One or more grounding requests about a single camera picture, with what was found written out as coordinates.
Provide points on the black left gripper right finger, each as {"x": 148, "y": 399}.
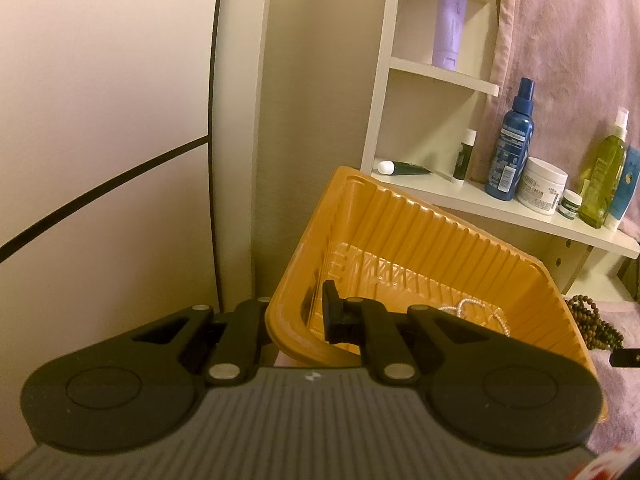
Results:
{"x": 377, "y": 333}

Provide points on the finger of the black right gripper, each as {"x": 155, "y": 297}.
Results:
{"x": 625, "y": 357}

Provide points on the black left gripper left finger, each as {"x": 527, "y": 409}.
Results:
{"x": 237, "y": 351}

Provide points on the orange plastic tray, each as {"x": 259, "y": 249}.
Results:
{"x": 500, "y": 359}

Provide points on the lying green white tube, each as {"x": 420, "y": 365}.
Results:
{"x": 396, "y": 168}

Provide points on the small green white jar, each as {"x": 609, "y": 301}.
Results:
{"x": 569, "y": 204}

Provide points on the green oil spray bottle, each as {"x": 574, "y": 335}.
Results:
{"x": 605, "y": 173}

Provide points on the blue tube bottle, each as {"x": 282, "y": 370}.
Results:
{"x": 625, "y": 190}

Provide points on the upright green white stick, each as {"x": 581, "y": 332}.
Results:
{"x": 464, "y": 156}

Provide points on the white cream jar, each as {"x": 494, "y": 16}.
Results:
{"x": 541, "y": 186}

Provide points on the blue spray bottle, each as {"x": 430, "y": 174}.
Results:
{"x": 511, "y": 151}

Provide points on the white wooden shelf unit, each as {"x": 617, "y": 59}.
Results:
{"x": 419, "y": 113}

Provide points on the lilac lotion tube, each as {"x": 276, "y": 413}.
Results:
{"x": 450, "y": 18}

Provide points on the pink fluffy blanket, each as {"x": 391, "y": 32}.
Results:
{"x": 583, "y": 56}

